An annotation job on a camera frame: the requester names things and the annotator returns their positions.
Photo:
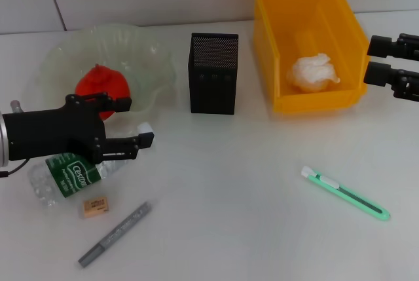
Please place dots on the green utility knife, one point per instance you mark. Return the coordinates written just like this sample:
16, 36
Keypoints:
347, 194

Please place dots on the yellow plastic bin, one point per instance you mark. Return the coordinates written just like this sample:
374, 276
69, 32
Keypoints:
294, 15

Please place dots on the black mesh pen holder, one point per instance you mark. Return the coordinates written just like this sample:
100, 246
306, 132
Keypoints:
212, 91

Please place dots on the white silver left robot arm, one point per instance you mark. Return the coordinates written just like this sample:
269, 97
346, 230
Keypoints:
3, 140

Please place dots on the green glass fruit plate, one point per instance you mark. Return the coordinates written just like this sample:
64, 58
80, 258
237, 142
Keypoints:
144, 55

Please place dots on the clear plastic water bottle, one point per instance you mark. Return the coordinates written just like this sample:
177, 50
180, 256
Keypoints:
73, 179

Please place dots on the white paper ball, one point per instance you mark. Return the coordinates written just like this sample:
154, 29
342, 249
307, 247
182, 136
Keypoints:
311, 73

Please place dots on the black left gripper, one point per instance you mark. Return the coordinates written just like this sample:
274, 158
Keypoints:
49, 133

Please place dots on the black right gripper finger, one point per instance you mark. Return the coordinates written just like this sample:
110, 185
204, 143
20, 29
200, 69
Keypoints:
379, 46
376, 74

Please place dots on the small beige eraser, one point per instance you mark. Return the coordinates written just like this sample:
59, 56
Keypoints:
95, 208

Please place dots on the grey marker pen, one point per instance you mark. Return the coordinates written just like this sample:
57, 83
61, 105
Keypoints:
118, 232

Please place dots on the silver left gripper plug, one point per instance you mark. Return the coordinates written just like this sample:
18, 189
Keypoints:
15, 106

